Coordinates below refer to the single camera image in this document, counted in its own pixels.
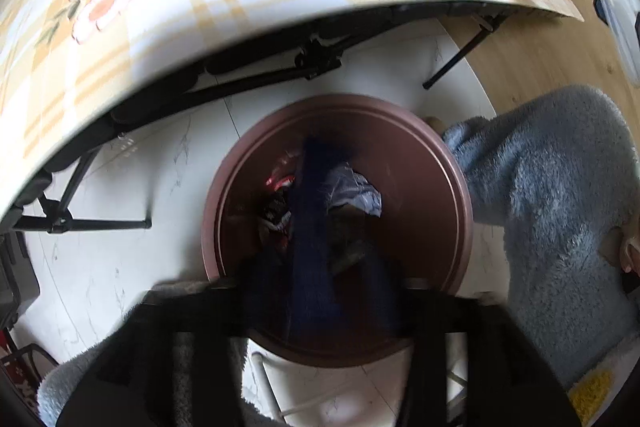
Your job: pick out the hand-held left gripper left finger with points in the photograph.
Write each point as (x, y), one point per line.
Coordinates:
(260, 302)

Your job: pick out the black plastic crate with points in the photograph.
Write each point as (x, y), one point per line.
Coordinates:
(17, 277)

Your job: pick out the red candy wrapper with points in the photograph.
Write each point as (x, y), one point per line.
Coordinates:
(280, 181)

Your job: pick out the brown round trash bin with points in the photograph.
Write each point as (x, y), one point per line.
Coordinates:
(425, 187)

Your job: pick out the yellow and white slipper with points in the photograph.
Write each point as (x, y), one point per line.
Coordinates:
(595, 392)

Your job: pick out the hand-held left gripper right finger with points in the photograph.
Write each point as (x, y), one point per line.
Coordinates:
(380, 302)

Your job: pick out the blue snack packet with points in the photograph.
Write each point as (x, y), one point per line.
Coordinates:
(312, 232)

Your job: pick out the person's right hand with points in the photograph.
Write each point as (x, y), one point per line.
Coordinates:
(629, 252)

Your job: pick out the white round plastic container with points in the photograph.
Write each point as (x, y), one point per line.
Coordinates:
(620, 7)

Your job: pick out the black folding table frame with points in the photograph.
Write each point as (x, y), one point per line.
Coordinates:
(250, 79)

